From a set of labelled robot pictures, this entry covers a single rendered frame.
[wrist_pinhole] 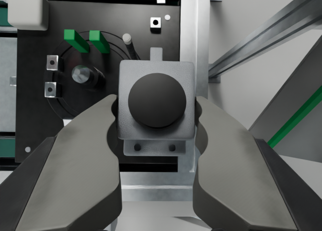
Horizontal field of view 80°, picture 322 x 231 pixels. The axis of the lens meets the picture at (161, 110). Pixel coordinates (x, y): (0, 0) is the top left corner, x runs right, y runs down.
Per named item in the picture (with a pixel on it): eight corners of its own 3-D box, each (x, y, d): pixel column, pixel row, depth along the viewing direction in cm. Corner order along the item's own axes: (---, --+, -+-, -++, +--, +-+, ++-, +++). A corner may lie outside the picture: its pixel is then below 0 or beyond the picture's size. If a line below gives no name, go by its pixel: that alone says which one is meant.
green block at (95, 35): (109, 53, 27) (99, 40, 22) (100, 53, 27) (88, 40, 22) (109, 44, 27) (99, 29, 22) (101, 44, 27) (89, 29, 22)
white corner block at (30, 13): (55, 35, 30) (40, 24, 26) (25, 34, 30) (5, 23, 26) (55, 5, 30) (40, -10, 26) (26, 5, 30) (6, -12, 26)
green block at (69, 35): (89, 52, 27) (74, 40, 22) (80, 52, 27) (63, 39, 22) (89, 44, 27) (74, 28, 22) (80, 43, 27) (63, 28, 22)
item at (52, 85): (61, 98, 27) (55, 97, 25) (50, 98, 26) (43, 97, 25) (61, 83, 27) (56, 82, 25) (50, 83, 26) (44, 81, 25)
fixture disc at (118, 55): (144, 130, 29) (144, 132, 27) (49, 129, 28) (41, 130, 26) (146, 37, 29) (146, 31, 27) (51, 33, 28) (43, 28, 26)
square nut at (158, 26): (160, 30, 29) (161, 28, 28) (150, 30, 29) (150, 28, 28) (161, 20, 29) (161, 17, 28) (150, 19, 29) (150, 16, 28)
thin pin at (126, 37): (137, 63, 27) (130, 41, 18) (132, 63, 27) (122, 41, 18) (138, 57, 27) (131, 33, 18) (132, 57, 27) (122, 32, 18)
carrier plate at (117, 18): (176, 160, 31) (178, 164, 29) (23, 159, 30) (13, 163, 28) (179, 11, 31) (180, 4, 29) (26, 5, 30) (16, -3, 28)
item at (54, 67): (63, 72, 27) (57, 70, 25) (52, 72, 26) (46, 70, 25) (63, 58, 27) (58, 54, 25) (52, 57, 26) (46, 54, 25)
